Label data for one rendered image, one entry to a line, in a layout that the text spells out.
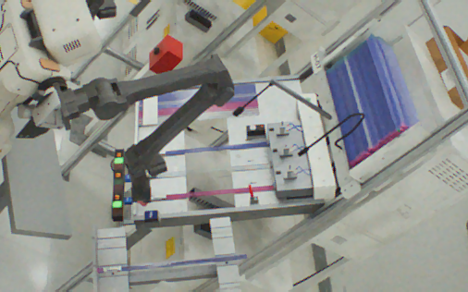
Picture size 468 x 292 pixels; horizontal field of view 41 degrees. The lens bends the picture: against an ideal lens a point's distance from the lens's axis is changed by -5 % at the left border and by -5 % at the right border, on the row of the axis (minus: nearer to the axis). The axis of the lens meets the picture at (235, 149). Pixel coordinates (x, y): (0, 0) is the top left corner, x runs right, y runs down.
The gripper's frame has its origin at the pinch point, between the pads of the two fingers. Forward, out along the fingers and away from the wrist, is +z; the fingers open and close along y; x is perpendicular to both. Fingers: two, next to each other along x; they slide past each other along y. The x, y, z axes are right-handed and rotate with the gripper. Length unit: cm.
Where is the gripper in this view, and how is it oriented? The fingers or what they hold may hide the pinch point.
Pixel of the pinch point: (143, 204)
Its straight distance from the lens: 236.9
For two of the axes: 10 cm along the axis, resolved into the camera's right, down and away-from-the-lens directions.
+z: 0.2, 6.7, 7.4
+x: -10.0, 0.8, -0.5
